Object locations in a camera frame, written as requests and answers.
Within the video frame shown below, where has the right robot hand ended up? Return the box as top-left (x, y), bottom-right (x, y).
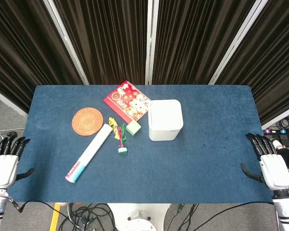
top-left (240, 133), bottom-right (289, 191)

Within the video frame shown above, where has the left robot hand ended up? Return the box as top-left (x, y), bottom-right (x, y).
top-left (0, 135), bottom-right (35, 189)

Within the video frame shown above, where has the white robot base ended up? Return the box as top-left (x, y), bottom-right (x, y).
top-left (106, 203), bottom-right (171, 231)

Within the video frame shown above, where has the white square container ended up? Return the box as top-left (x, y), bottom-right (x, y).
top-left (147, 99), bottom-right (184, 142)

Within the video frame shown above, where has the black power strip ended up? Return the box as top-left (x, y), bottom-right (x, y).
top-left (263, 128), bottom-right (289, 135)

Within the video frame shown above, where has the white rolled paper tube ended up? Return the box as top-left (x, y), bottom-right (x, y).
top-left (65, 123), bottom-right (113, 185)

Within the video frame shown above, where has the round woven orange coaster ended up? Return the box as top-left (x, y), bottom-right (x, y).
top-left (71, 107), bottom-right (104, 136)

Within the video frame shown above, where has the colourful feather shuttlecock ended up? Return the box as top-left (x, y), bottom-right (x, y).
top-left (108, 116), bottom-right (129, 155)

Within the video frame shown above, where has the blue table cloth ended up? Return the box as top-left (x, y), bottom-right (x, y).
top-left (7, 84), bottom-right (273, 204)

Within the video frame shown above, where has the green white cube block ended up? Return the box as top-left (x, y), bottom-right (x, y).
top-left (125, 120), bottom-right (142, 136)

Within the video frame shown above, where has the red calendar booklet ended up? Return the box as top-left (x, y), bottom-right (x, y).
top-left (103, 80), bottom-right (152, 124)

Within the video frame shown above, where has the black curtain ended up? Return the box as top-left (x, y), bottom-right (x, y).
top-left (0, 0), bottom-right (289, 124)

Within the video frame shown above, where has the black cable with plug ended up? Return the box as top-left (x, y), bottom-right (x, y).
top-left (9, 198), bottom-right (75, 227)

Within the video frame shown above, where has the black cable bundle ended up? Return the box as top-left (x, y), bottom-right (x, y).
top-left (59, 203), bottom-right (116, 231)

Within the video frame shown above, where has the white frame post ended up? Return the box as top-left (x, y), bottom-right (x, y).
top-left (144, 0), bottom-right (159, 85)
top-left (208, 0), bottom-right (270, 85)
top-left (42, 0), bottom-right (90, 85)

